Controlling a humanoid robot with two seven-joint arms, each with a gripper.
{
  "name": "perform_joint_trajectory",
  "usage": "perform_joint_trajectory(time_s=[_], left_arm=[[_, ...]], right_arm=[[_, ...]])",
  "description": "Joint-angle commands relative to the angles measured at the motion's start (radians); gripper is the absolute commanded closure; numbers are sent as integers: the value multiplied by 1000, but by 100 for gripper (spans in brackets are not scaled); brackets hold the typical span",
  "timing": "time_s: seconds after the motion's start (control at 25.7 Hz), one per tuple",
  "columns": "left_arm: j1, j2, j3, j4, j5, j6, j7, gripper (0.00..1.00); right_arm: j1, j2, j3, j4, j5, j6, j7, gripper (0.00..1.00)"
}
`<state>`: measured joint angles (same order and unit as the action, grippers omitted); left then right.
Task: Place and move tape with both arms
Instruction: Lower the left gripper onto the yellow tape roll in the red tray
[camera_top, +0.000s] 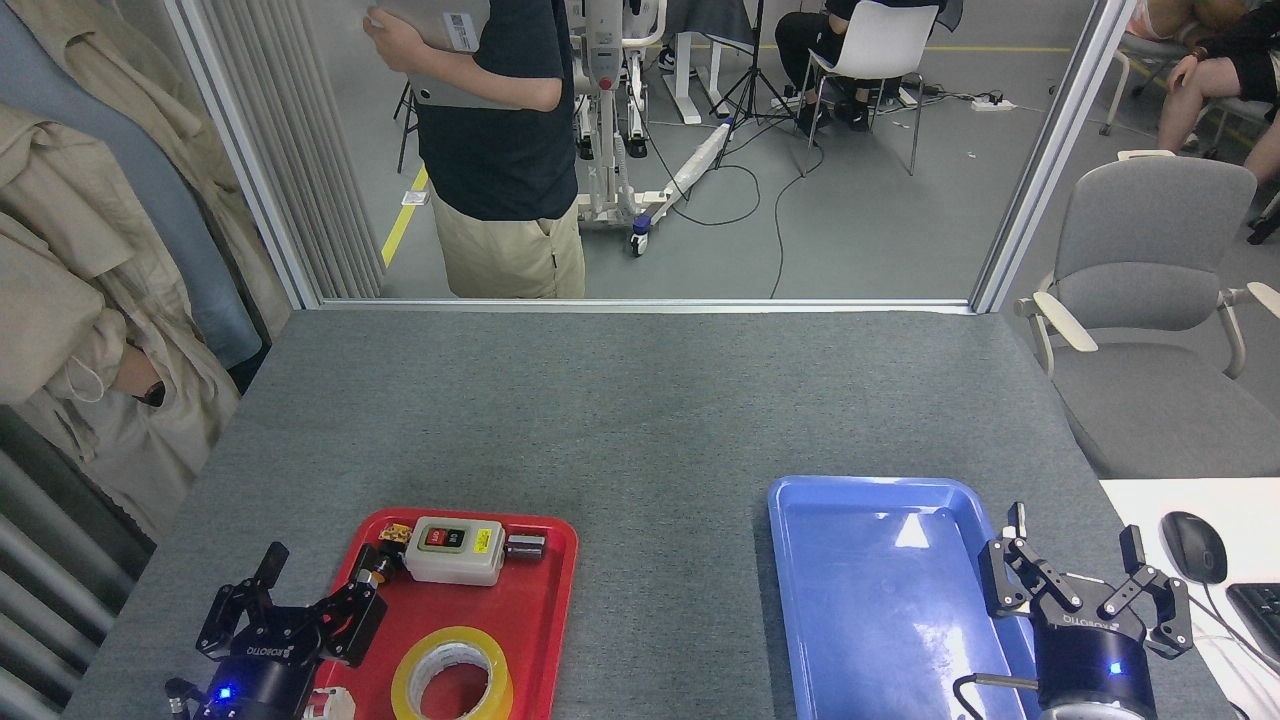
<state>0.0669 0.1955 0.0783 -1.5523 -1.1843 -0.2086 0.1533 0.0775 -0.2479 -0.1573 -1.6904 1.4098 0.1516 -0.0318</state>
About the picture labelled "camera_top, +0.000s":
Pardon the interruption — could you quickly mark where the person beside table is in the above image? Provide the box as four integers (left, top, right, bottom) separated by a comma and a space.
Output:
0, 0, 291, 546

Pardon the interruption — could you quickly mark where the person seated on white chair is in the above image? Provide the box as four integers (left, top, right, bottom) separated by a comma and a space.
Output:
775, 0, 966, 136

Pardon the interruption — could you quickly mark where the silver left post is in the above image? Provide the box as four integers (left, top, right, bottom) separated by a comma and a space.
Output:
165, 0, 321, 309

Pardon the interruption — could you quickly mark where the silver post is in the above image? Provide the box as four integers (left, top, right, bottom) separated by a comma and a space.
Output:
165, 0, 321, 309
970, 0, 1138, 313

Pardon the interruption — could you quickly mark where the white desk leg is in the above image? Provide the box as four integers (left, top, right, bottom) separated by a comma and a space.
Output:
663, 30, 726, 126

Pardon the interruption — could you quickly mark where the small white red switch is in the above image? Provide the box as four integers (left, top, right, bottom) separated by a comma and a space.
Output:
300, 686, 356, 720

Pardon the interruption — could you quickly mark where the silver horizontal rail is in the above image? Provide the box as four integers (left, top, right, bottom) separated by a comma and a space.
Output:
320, 298, 976, 314

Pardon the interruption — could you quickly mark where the black computer mouse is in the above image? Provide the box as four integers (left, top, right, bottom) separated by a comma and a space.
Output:
1160, 511, 1229, 586

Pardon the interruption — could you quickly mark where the grey chair with white legs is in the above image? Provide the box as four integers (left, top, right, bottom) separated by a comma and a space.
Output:
1098, 32, 1196, 138

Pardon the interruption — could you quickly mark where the standing person's left hand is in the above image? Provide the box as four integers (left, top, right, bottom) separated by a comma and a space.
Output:
362, 8, 431, 73

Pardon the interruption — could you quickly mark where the blue plastic tray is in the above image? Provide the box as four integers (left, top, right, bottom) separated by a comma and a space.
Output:
768, 476, 1046, 720

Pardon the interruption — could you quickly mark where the grey office chair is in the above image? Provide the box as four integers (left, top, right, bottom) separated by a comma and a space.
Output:
1015, 150, 1280, 479

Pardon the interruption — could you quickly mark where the grey tablet computer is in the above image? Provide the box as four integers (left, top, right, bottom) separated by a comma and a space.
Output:
368, 0, 526, 111

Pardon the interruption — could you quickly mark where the black floor cable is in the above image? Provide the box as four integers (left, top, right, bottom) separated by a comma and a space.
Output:
640, 120, 826, 299

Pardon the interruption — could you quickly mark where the red plastic tray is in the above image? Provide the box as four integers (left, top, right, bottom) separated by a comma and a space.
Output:
312, 508, 579, 720

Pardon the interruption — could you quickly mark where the white desk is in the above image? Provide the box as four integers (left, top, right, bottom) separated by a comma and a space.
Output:
1100, 478, 1280, 720

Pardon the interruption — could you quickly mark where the standing person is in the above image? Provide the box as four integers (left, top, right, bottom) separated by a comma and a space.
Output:
362, 0, 587, 299

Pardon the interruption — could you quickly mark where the white switch box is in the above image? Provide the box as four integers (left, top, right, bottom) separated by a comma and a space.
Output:
404, 516, 506, 587

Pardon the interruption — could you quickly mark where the white stand on wheels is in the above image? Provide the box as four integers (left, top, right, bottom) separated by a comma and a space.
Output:
572, 0, 736, 258

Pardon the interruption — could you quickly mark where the silver right post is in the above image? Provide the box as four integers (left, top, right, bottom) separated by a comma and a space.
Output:
970, 0, 1138, 313

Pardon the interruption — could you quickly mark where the white plastic chair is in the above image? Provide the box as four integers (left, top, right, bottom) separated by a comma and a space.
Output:
800, 0, 941, 176

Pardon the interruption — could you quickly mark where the black keyboard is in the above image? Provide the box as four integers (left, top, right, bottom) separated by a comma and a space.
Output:
1226, 582, 1280, 666

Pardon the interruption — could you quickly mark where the seated person with bare legs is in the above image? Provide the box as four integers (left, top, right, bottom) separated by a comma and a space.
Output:
1125, 0, 1280, 186

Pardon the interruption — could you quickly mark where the yellow tape roll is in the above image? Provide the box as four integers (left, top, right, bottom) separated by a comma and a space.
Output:
390, 627, 514, 720

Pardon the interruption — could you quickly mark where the black tripod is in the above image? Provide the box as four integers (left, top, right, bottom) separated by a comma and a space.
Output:
710, 0, 801, 171

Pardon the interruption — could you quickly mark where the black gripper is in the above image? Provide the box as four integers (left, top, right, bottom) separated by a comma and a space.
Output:
977, 502, 1197, 714
195, 542, 390, 720

